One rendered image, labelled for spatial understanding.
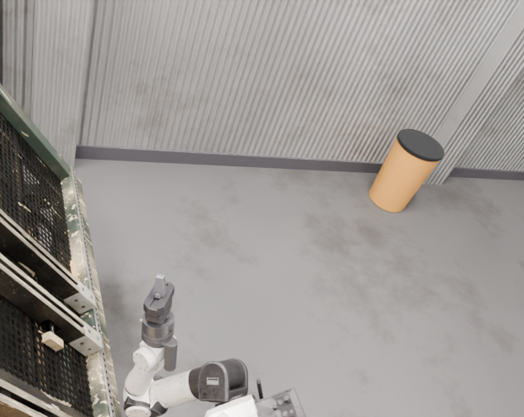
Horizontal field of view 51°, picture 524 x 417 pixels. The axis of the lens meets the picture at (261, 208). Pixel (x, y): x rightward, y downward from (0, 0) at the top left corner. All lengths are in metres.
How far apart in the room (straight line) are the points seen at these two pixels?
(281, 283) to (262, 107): 1.40
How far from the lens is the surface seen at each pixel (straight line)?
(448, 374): 4.04
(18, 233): 1.92
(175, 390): 1.75
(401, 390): 3.75
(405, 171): 4.68
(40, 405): 1.63
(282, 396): 1.64
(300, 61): 4.22
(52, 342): 1.93
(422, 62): 4.75
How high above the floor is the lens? 2.75
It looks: 40 degrees down
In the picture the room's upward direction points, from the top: 23 degrees clockwise
